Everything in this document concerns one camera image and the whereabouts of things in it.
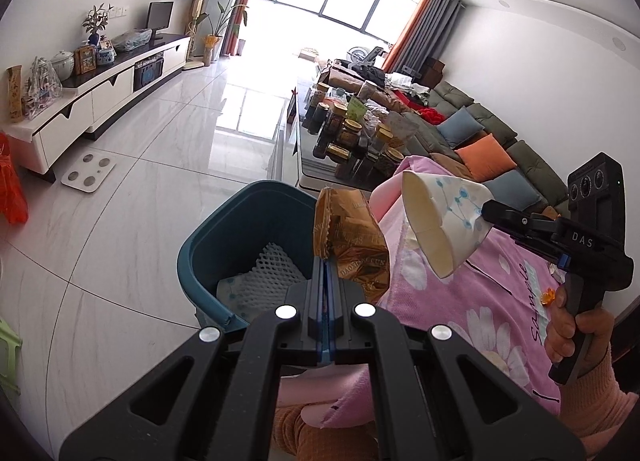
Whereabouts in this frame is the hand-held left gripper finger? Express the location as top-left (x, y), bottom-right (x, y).
top-left (59, 256), bottom-right (328, 461)
top-left (326, 263), bottom-right (586, 461)

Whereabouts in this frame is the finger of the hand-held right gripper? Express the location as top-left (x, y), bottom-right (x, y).
top-left (481, 200), bottom-right (561, 242)
top-left (507, 233), bottom-right (571, 269)

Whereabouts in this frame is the white foam net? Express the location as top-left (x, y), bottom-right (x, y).
top-left (244, 241), bottom-right (306, 309)

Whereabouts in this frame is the gold foil wrapper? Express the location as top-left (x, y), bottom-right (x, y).
top-left (313, 186), bottom-right (391, 303)

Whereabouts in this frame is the white blue-dotted paper cup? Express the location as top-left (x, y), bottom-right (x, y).
top-left (401, 170), bottom-right (493, 278)

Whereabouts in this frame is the teal plastic bin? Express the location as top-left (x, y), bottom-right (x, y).
top-left (177, 180), bottom-right (333, 329)

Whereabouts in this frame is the person's right hand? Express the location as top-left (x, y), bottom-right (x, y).
top-left (544, 283), bottom-right (615, 369)

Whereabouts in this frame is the blue-grey cushion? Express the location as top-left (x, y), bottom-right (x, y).
top-left (482, 168), bottom-right (548, 214)
top-left (436, 108), bottom-right (486, 148)

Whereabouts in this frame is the grey-green sofa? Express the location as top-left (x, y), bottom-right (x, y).
top-left (415, 80), bottom-right (571, 222)

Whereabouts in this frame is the orange cushion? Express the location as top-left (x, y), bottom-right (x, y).
top-left (455, 134), bottom-right (517, 183)

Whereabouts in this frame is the brown cushion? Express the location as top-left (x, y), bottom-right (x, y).
top-left (430, 151), bottom-right (473, 179)

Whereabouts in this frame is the pink floral blanket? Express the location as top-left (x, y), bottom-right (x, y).
top-left (277, 156), bottom-right (571, 429)

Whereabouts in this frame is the dark glass coffee table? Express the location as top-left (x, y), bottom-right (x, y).
top-left (267, 81), bottom-right (416, 192)

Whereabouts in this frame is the red cloth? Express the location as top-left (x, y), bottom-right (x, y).
top-left (412, 104), bottom-right (447, 124)

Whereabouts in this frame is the group of glass jars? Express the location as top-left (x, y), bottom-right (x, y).
top-left (302, 81), bottom-right (406, 182)

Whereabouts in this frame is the brown cardboard box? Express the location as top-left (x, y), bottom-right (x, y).
top-left (422, 58), bottom-right (447, 88)

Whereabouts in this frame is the green snack packet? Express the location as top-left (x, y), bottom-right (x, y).
top-left (346, 95), bottom-right (368, 122)

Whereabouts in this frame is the pile of clothes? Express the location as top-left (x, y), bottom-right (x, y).
top-left (350, 61), bottom-right (431, 92)

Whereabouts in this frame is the brown ottoman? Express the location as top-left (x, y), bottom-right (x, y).
top-left (320, 65), bottom-right (416, 112)

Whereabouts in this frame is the white exercise bike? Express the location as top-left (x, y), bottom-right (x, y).
top-left (345, 44), bottom-right (393, 67)

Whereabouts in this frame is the white bathroom scale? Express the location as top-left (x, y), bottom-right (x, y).
top-left (61, 152), bottom-right (117, 193)

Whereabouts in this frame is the tall leafy potted plant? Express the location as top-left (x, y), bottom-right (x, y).
top-left (199, 0), bottom-right (249, 62)

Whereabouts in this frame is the black blue-lit appliance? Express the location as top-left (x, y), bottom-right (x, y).
top-left (133, 57), bottom-right (166, 90)

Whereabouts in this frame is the white TV cabinet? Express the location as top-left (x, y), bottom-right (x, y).
top-left (0, 34), bottom-right (192, 174)

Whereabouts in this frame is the plastic-wrapped basket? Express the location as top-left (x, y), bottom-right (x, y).
top-left (111, 28), bottom-right (152, 53)

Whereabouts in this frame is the green plastic stool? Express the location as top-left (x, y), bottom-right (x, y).
top-left (0, 318), bottom-right (24, 396)

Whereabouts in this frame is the black monitor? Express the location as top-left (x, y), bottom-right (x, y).
top-left (146, 1), bottom-right (175, 39)

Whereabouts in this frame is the orange plastic bag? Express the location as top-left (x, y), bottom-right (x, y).
top-left (0, 134), bottom-right (29, 225)

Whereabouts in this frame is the framed picture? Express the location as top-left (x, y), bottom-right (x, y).
top-left (74, 44), bottom-right (97, 74)

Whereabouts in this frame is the white ceramic lidded pot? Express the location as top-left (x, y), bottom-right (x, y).
top-left (50, 50), bottom-right (76, 81)

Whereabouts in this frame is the model ship in clear case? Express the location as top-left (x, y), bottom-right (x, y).
top-left (21, 56), bottom-right (63, 120)

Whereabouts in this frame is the plant in blue vase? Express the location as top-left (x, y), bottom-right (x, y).
top-left (82, 4), bottom-right (113, 47)

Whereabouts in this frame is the tall tan patterned box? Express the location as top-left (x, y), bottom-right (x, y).
top-left (6, 66), bottom-right (25, 123)

